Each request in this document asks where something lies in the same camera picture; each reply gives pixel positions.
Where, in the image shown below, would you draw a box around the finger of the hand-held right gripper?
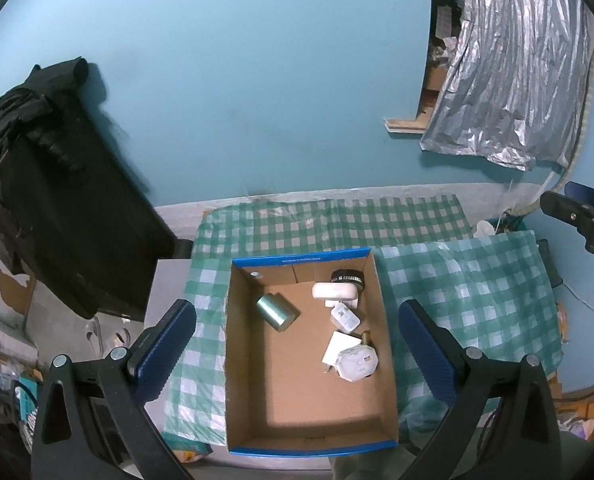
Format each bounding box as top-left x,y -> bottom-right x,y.
564,181 -> 594,211
540,191 -> 594,234

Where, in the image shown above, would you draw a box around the silver foil sheet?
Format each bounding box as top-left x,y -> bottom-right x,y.
419,0 -> 594,171

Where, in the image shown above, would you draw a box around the black round jar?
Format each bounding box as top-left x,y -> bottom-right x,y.
330,269 -> 366,293

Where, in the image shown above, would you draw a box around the white pill bottle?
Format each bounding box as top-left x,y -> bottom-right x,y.
336,344 -> 379,382

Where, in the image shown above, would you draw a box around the small brown cardboard box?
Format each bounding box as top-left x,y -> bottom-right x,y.
424,67 -> 448,92

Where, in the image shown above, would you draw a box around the person's grey trousers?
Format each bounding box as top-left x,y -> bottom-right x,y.
327,430 -> 478,480

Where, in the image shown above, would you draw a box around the pair of white slippers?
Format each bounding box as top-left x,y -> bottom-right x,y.
84,317 -> 130,351

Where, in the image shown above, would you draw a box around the large-check teal plastic cloth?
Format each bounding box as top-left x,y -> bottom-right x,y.
163,230 -> 564,453

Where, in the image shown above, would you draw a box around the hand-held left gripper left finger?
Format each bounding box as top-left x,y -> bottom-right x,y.
31,298 -> 198,480

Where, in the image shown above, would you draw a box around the white oval case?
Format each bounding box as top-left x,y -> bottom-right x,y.
311,281 -> 358,302

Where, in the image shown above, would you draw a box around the black jacket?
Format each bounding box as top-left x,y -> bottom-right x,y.
0,57 -> 178,321

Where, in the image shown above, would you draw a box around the black cable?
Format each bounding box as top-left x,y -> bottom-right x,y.
557,360 -> 594,402

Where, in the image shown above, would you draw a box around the teal cylinder jar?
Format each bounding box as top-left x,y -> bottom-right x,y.
255,292 -> 300,332

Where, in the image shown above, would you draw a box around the cardboard box with blue rim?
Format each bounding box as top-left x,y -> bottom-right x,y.
224,247 -> 400,457

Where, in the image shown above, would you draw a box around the small-check green tablecloth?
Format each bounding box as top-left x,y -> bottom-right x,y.
191,194 -> 473,266

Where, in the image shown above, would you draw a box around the wooden plank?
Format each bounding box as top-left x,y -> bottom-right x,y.
384,117 -> 428,135

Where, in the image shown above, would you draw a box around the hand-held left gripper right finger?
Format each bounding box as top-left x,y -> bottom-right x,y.
397,299 -> 563,480

